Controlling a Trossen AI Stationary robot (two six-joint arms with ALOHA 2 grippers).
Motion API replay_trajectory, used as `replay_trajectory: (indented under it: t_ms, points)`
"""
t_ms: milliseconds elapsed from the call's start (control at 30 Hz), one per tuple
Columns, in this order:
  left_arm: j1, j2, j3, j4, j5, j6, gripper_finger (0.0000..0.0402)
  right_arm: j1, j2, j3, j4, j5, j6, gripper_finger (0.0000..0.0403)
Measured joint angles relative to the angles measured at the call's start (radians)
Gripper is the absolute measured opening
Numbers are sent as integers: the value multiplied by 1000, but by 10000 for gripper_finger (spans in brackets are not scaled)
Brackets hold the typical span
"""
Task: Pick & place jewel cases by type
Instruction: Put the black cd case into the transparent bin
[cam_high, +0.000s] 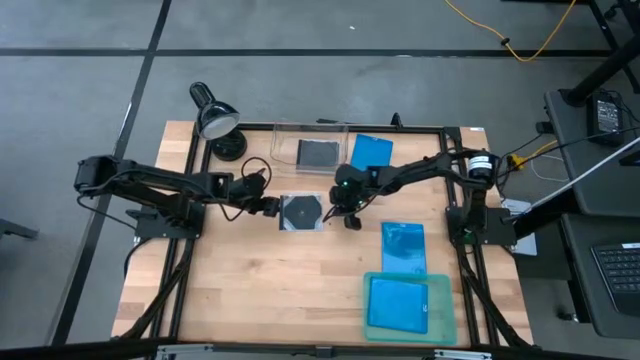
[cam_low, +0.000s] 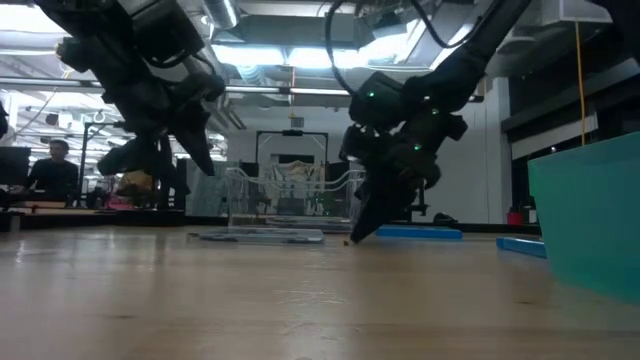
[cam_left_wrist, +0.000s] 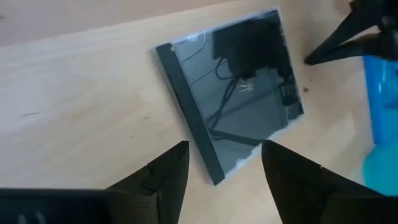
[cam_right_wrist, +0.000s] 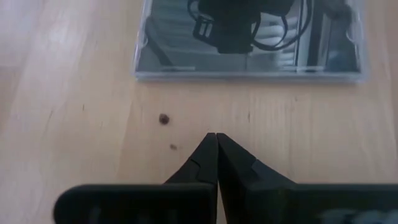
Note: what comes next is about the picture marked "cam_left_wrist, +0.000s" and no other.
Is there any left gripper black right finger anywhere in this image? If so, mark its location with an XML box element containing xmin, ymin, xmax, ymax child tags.
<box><xmin>261</xmin><ymin>140</ymin><xmax>385</xmax><ymax>224</ymax></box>

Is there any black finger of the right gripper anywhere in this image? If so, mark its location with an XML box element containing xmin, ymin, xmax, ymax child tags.
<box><xmin>310</xmin><ymin>10</ymin><xmax>382</xmax><ymax>57</ymax></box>
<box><xmin>305</xmin><ymin>32</ymin><xmax>385</xmax><ymax>67</ymax></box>

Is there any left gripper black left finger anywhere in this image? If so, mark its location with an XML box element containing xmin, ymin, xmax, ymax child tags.
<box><xmin>106</xmin><ymin>140</ymin><xmax>191</xmax><ymax>224</ymax></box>

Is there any blue jewel case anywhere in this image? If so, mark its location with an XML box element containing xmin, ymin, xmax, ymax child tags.
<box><xmin>363</xmin><ymin>55</ymin><xmax>398</xmax><ymax>147</ymax></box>

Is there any black tray jewel case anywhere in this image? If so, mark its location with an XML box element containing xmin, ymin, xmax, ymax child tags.
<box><xmin>154</xmin><ymin>8</ymin><xmax>305</xmax><ymax>187</ymax></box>

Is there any teal plastic bin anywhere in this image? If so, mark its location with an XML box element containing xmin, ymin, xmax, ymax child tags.
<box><xmin>362</xmin><ymin>143</ymin><xmax>398</xmax><ymax>197</ymax></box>

